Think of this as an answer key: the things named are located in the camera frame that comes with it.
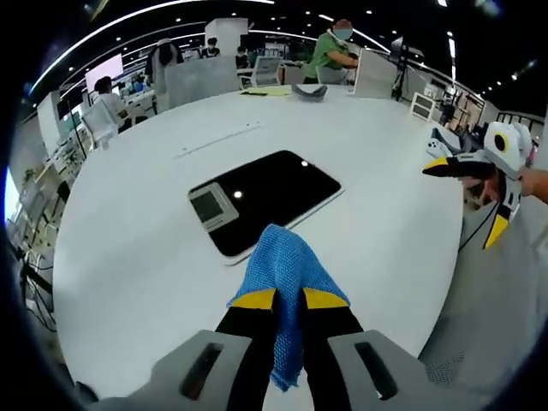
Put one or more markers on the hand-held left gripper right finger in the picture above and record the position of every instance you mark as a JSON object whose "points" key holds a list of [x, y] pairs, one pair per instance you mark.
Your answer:
{"points": [[385, 377]]}

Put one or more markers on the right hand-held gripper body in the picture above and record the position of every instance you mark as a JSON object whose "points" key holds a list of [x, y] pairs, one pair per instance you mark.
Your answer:
{"points": [[511, 145]]}

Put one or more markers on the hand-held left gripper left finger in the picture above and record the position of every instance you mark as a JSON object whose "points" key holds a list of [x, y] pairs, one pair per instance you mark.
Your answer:
{"points": [[171, 377]]}

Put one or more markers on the blue cleaning cloth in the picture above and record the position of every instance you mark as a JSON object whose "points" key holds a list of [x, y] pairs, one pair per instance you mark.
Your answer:
{"points": [[287, 265]]}

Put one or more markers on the black mirror with white frame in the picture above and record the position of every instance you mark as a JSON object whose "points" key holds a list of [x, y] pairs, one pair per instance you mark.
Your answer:
{"points": [[274, 192]]}

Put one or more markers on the person's right hand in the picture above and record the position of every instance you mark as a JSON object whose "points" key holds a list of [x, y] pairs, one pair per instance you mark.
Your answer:
{"points": [[484, 190]]}

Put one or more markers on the white cabinet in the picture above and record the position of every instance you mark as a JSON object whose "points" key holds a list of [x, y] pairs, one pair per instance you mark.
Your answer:
{"points": [[423, 106]]}

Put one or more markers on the black light stand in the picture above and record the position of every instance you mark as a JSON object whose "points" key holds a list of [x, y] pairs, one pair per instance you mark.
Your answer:
{"points": [[402, 64]]}

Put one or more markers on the white partition panel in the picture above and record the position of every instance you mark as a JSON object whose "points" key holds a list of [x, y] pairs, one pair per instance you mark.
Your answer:
{"points": [[372, 73]]}

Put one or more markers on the grey curved headband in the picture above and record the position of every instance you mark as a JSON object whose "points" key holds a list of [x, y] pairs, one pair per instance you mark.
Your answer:
{"points": [[308, 96]]}

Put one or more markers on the yellow paper pad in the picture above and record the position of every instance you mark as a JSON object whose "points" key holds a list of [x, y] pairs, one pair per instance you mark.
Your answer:
{"points": [[265, 91]]}

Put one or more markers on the white recessed socket strip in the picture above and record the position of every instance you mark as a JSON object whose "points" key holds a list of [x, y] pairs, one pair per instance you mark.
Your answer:
{"points": [[218, 141]]}

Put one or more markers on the grey desk partition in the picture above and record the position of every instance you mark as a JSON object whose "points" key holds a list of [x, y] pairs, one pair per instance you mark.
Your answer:
{"points": [[201, 83]]}

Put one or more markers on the pale wall screen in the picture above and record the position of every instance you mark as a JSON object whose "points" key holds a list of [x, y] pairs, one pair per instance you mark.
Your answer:
{"points": [[103, 73]]}

